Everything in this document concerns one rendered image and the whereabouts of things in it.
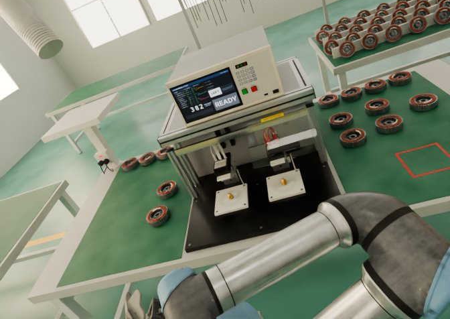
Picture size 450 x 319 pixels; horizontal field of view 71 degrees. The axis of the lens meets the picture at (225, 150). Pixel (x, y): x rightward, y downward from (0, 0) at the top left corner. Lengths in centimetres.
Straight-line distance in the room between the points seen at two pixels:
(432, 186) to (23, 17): 216
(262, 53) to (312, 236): 80
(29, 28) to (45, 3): 642
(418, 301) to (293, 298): 137
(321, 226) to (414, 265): 15
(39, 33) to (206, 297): 187
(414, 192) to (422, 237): 67
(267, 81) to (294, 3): 640
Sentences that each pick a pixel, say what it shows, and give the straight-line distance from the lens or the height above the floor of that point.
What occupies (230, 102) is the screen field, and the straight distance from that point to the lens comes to 130.
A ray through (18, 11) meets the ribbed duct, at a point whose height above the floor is 180.
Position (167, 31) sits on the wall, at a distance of 778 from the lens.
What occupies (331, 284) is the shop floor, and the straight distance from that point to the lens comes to 197.
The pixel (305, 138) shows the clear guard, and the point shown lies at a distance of 112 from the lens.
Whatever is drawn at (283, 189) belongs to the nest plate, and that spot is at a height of 78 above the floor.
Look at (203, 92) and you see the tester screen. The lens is 129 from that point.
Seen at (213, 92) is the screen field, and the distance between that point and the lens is 129.
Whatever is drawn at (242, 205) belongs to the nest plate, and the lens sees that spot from 135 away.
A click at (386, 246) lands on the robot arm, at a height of 115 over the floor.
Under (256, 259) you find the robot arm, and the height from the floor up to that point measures 121.
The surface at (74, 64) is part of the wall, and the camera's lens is 873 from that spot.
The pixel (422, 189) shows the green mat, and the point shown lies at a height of 75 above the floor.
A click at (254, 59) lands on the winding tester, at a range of 124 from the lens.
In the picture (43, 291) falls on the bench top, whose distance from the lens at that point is 172.
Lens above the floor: 165
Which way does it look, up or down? 30 degrees down
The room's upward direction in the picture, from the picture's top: 24 degrees counter-clockwise
